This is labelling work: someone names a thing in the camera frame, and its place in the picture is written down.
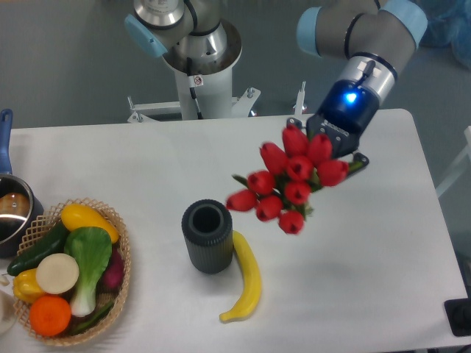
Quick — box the black device at table edge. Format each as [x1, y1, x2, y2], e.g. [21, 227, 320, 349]
[444, 298, 470, 337]

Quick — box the small garlic clove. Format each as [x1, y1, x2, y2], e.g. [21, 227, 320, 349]
[0, 274, 10, 287]

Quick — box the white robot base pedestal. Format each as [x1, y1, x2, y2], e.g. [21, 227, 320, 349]
[124, 15, 261, 123]

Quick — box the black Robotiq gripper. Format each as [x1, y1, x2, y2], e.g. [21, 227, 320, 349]
[286, 81, 379, 175]

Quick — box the yellow squash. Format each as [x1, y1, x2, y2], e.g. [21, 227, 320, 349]
[60, 204, 120, 243]

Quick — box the yellow banana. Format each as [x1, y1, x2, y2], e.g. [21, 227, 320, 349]
[219, 231, 262, 323]

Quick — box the green bok choy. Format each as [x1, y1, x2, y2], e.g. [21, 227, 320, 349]
[64, 227, 112, 318]

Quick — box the yellow bell pepper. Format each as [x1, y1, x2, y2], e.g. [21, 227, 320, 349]
[13, 268, 46, 304]

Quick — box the dark grey ribbed vase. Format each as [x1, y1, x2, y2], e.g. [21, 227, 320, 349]
[181, 199, 234, 274]

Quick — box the blue handled saucepan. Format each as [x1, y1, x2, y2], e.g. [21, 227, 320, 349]
[1, 109, 43, 259]

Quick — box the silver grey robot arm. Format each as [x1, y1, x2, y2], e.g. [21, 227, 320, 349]
[124, 1, 428, 171]

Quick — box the white frame at right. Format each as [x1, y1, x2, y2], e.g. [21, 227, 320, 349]
[436, 126, 470, 198]

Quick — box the red tulip bouquet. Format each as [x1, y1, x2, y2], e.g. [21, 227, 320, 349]
[225, 124, 351, 235]

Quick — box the green bean pod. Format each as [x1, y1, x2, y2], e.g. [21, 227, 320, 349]
[69, 301, 114, 336]

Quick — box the purple red sweet potato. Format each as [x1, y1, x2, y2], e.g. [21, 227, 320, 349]
[101, 248, 124, 290]

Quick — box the orange fruit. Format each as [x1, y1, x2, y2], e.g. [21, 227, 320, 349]
[29, 295, 71, 337]

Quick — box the white round radish slice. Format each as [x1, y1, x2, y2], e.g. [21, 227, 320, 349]
[35, 253, 79, 295]

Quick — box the dark green cucumber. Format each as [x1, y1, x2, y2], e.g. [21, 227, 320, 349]
[7, 221, 70, 277]

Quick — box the woven wicker basket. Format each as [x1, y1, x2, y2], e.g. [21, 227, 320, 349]
[14, 198, 132, 347]

